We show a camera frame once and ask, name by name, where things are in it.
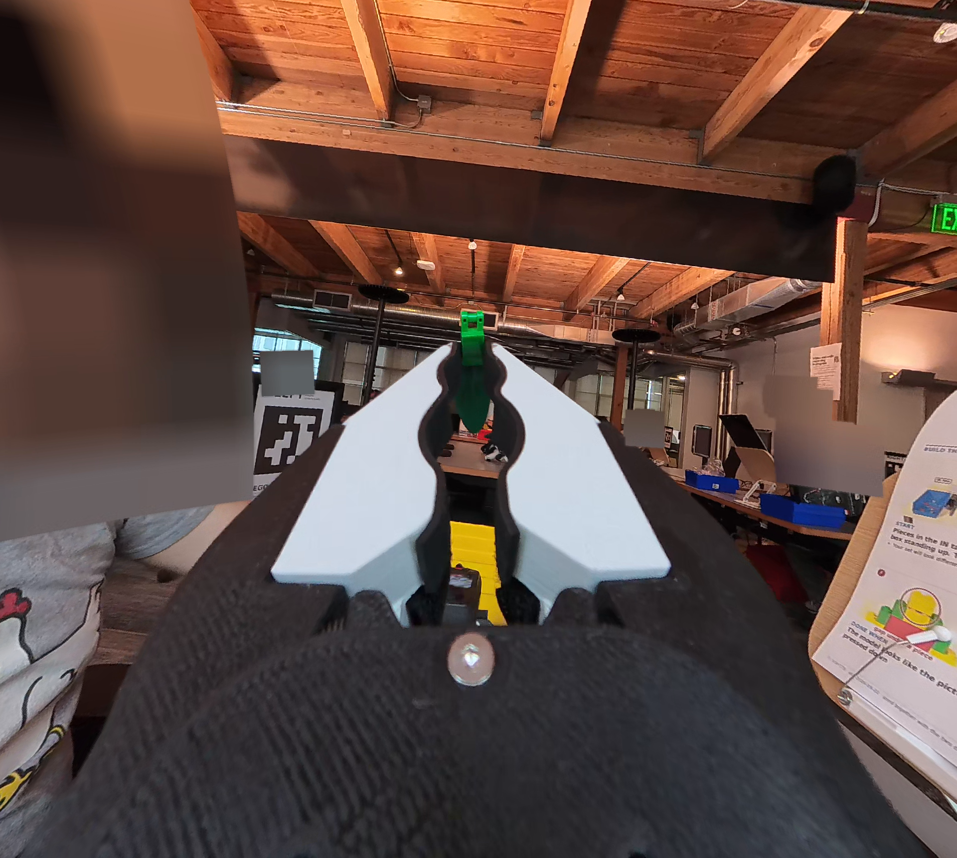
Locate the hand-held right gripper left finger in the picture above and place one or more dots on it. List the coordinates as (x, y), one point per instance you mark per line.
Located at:
(359, 492)

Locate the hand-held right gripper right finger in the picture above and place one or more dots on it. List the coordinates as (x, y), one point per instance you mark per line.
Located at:
(583, 499)

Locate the green lego piece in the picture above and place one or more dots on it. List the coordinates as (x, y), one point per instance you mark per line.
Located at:
(472, 380)

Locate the person's left forearm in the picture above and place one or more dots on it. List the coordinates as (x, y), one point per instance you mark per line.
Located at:
(198, 536)

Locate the yellow lego assembly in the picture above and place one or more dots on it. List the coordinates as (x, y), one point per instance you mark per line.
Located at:
(475, 551)

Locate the dark lego piece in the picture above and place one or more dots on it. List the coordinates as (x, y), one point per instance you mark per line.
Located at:
(463, 585)

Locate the blue plastic bin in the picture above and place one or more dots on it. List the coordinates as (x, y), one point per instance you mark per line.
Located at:
(710, 481)
(804, 511)

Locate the long wooden workbench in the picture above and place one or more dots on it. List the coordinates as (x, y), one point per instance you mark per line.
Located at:
(748, 507)

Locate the black round pole lamp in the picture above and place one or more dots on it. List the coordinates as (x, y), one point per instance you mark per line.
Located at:
(635, 336)
(383, 294)

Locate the brown wooden table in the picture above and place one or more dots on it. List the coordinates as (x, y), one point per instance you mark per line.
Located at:
(127, 608)

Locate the white paper notice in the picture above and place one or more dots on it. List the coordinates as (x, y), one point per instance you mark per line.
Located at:
(825, 368)

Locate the plywood sheet stand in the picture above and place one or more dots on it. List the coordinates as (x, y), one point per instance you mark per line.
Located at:
(856, 551)

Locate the dark steel beam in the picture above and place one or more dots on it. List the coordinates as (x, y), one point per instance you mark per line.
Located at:
(523, 204)

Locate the grey printed shirt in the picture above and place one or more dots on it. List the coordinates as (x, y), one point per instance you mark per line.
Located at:
(45, 619)

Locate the printed instruction sheet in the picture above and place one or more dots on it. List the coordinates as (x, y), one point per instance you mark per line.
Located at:
(905, 574)

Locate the green exit sign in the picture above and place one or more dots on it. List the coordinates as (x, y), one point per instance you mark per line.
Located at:
(946, 219)

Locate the rectangular metal air duct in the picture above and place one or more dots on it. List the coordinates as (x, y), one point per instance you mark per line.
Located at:
(755, 305)

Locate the wooden support post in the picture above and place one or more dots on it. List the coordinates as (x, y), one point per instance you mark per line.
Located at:
(848, 320)

